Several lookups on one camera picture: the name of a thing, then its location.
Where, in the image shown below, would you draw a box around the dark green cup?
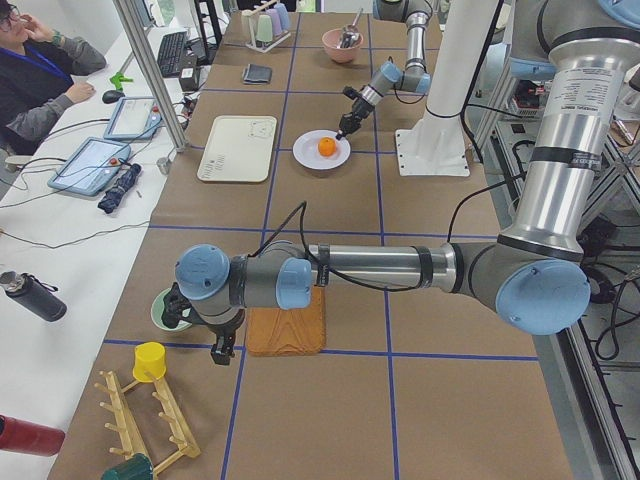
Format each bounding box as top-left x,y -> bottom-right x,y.
101,453 -> 154,480

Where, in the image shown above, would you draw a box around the metal scoop in bowl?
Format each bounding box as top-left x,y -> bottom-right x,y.
338,8 -> 363,49

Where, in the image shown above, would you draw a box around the folded dark blue umbrella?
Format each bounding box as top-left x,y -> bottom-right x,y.
98,163 -> 142,214

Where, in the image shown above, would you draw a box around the wooden cup rack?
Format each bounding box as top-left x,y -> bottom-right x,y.
94,370 -> 202,479

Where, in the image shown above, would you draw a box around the small metal cup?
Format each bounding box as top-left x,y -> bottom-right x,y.
156,157 -> 171,175

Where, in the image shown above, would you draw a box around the light green bowl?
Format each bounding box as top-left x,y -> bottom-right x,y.
150,288 -> 192,333

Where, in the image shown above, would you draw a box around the black keyboard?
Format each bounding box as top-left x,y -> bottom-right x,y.
156,31 -> 188,78

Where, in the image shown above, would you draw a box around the near teach pendant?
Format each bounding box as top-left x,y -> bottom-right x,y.
47,137 -> 131,197

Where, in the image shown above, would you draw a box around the cream bear print tray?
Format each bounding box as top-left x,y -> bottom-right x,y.
196,115 -> 277,183

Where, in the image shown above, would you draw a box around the seated person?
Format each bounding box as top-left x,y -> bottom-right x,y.
1,1 -> 106,155

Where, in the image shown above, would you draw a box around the white round plate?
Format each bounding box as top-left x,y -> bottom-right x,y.
293,130 -> 351,171

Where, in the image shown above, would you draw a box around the aluminium camera post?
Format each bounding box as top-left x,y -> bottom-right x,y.
113,0 -> 188,153

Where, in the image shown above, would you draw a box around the wooden cutting board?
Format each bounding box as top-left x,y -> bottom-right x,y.
246,287 -> 326,357

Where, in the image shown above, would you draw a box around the black computer mouse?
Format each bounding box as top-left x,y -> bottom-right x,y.
102,90 -> 125,104

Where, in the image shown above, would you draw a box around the teach pendant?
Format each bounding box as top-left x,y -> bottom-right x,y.
47,137 -> 131,197
103,97 -> 162,141

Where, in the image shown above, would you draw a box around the folded grey cloth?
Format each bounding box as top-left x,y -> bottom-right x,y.
242,64 -> 272,85

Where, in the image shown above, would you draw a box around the white wire cup rack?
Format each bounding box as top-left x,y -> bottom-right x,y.
245,31 -> 291,53

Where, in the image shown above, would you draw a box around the orange fruit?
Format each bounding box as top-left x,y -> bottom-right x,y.
317,137 -> 337,157

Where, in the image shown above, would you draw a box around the far teach pendant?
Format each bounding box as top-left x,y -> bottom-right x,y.
103,97 -> 162,141

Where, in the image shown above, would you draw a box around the pink bowl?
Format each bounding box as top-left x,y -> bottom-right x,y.
321,28 -> 364,64

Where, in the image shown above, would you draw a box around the black bottle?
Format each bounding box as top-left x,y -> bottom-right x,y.
1,271 -> 67,322

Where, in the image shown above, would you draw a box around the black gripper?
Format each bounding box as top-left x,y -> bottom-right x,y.
160,282 -> 245,366
336,85 -> 375,140

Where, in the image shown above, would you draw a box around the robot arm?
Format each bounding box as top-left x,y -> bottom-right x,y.
336,0 -> 434,140
161,1 -> 639,365

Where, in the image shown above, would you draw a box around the red bottle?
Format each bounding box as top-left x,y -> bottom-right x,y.
1,415 -> 66,457

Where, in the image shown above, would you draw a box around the yellow cup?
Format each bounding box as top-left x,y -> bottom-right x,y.
132,342 -> 167,383

